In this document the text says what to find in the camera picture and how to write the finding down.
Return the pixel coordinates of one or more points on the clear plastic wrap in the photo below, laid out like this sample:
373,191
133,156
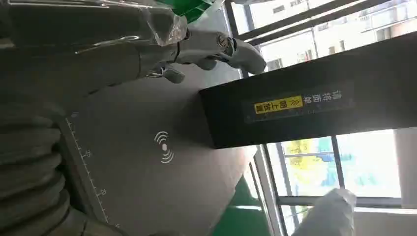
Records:
167,27

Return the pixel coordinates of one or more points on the green plastic crate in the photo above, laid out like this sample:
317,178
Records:
190,8

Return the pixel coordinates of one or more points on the black and yellow label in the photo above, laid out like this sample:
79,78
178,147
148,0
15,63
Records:
280,105

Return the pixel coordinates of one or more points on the black scanner housing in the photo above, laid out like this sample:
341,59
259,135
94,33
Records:
374,81

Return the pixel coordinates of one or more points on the dark window frame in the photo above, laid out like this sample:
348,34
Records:
338,163

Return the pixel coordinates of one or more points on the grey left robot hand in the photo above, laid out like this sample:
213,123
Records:
81,65

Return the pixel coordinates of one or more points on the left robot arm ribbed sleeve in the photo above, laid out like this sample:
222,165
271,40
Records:
29,169

